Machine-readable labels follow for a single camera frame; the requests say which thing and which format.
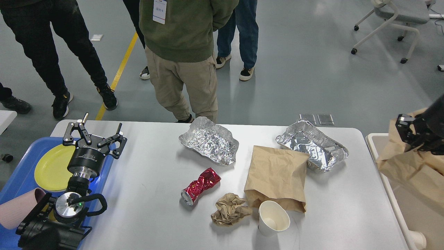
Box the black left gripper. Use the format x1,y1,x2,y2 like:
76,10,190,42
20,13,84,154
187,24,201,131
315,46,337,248
62,113,127,178

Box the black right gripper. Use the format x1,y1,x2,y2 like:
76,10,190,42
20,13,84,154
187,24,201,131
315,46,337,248
395,95,444,155

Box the yellow plastic plate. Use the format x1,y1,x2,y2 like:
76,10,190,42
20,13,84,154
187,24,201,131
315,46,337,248
34,144,76,192

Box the foil tray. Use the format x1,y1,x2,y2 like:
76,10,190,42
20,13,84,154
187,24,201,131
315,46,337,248
275,119,349,172
179,117,239,166

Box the pink mug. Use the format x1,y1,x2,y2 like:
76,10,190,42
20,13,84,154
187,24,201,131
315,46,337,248
0,188,46,230

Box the large brown paper bag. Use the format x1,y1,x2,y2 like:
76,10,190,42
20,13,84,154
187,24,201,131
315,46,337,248
244,145,309,213

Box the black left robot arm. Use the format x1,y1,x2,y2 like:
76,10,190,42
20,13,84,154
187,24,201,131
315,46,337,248
16,113,127,250

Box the white side table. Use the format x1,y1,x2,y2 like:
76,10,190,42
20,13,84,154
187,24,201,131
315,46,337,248
0,110,17,134

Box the beige plastic bin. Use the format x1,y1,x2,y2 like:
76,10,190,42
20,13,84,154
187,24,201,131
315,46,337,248
366,133,444,250

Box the person dark shoes far left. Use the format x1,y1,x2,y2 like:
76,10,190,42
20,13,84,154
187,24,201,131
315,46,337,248
0,83,32,114

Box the grey office chair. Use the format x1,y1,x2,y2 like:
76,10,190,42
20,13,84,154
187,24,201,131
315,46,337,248
351,0,430,64

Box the crushed red can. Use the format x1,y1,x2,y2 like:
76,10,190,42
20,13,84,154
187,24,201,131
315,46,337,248
181,168,221,206

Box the person green sweater khaki trousers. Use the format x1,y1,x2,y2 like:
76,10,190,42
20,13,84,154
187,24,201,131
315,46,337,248
139,0,238,123

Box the person black trousers black shoes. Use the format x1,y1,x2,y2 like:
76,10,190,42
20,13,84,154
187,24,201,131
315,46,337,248
1,0,118,120

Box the person dark trousers black sneakers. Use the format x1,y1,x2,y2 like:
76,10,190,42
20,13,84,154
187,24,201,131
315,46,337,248
123,0,150,80

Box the crumpled brown paper ball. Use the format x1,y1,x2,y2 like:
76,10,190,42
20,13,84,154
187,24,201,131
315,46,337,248
211,193,253,226

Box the white paper cup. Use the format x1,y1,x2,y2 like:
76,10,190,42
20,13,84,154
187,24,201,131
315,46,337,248
258,200,290,237

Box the person blue jeans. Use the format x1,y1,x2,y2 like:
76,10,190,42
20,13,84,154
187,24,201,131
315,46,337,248
216,0,259,81

